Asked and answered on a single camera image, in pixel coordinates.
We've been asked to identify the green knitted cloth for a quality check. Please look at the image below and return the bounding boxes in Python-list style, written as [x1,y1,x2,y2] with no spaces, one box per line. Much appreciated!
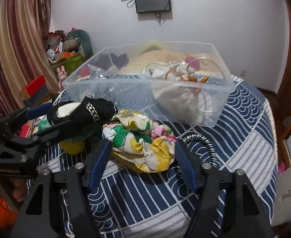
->
[37,120,52,132]

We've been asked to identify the black white braided cord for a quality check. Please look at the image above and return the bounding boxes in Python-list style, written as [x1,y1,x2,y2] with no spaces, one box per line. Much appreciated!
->
[175,133,219,179]

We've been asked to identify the black white plush toy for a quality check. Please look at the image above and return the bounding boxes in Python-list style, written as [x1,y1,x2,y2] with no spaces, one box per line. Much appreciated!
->
[47,96,118,142]

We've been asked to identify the floral yellow green cloth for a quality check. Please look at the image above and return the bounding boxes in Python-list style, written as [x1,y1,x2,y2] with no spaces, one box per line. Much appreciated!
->
[102,109,177,174]

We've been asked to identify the white drawstring pouch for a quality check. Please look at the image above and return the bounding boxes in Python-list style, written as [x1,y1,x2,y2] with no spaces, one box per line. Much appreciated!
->
[143,57,227,126]

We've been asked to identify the left hand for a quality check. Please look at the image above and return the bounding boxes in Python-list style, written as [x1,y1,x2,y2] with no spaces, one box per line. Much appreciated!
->
[12,179,28,202]

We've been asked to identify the yellow round sponge ball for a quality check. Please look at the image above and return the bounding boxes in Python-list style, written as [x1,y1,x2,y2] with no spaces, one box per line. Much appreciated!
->
[59,140,85,155]

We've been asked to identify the red box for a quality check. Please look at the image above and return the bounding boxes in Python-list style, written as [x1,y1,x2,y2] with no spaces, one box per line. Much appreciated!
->
[19,75,46,101]

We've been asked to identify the yellow green scrub sponge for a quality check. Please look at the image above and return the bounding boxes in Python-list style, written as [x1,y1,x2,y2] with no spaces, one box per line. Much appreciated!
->
[111,151,143,174]

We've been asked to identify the blue white patterned tablecloth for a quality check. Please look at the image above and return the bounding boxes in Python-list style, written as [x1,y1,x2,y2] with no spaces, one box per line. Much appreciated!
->
[26,75,279,238]

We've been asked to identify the pink rabbit toy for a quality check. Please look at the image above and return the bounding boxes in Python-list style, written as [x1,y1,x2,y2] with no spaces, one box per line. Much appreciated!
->
[57,66,68,90]

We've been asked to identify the green cardboard box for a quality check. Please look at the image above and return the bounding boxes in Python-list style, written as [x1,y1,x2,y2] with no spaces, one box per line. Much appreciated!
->
[52,53,85,75]

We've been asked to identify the silver glitter bag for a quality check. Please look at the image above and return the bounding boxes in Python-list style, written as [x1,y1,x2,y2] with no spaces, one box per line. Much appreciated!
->
[88,64,110,80]

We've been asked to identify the clear plastic storage bin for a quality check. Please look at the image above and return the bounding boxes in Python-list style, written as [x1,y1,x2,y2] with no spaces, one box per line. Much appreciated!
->
[63,41,234,124]

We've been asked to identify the grey green plush toy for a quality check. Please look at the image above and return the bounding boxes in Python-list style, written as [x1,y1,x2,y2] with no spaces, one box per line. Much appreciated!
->
[62,29,93,59]

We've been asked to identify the striped red beige curtain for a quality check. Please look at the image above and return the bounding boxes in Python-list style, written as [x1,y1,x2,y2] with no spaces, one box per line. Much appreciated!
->
[0,0,59,114]

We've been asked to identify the dark purple cloth pile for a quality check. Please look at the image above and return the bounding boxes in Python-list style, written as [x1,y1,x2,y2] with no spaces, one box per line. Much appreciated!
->
[94,53,129,70]

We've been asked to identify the beige blanket with pink squares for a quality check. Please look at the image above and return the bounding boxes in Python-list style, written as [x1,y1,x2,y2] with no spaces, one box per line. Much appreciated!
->
[118,50,222,74]

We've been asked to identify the yellow foam ring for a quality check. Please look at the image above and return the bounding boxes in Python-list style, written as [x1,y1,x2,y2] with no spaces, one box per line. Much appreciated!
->
[140,42,164,55]

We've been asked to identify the small black wall monitor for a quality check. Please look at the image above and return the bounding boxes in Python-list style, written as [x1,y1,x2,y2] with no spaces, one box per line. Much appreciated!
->
[135,0,171,13]

